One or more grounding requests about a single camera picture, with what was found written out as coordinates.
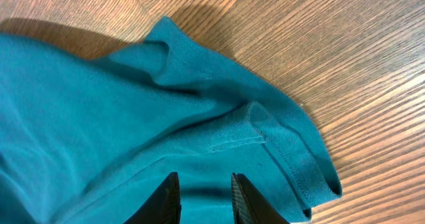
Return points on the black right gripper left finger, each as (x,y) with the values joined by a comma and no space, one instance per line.
(163,206)

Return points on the blue polo shirt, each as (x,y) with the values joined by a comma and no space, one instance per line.
(88,141)

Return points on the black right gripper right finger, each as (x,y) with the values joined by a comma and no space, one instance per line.
(249,205)

